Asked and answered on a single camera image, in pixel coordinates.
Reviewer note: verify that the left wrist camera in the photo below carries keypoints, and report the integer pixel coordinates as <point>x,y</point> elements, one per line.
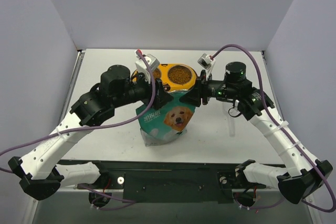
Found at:
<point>146,64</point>

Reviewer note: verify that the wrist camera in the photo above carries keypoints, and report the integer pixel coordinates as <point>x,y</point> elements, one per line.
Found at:
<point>208,63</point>
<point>146,64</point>

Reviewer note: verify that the kibble in left bowl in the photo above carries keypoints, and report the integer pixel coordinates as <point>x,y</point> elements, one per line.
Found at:
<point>157,73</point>

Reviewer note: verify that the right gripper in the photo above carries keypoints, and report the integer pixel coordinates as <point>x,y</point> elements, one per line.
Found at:
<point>201,91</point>

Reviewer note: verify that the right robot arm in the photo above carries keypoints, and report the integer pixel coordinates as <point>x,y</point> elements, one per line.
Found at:
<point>302,173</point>

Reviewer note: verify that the green pet food bag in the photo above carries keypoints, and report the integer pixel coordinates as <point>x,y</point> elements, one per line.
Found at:
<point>159,127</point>

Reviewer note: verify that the left steel bowl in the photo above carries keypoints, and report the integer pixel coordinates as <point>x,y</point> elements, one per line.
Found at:
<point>157,72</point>

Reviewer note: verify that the clear plastic scoop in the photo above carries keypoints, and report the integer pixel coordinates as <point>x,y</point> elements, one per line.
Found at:
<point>229,120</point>

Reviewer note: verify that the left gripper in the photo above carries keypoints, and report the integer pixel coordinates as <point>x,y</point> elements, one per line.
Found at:
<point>158,94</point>

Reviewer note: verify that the yellow double bowl feeder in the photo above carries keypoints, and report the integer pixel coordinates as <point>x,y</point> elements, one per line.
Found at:
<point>175,77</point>

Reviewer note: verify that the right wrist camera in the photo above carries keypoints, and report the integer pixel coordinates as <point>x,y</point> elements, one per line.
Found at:
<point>208,63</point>

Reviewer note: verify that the aluminium frame rail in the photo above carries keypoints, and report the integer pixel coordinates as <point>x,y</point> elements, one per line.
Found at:
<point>263,206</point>

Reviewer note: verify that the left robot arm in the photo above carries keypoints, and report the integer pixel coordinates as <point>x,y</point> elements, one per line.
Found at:
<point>39,171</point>

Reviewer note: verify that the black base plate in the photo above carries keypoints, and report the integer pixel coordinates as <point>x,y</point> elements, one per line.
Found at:
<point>162,182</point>

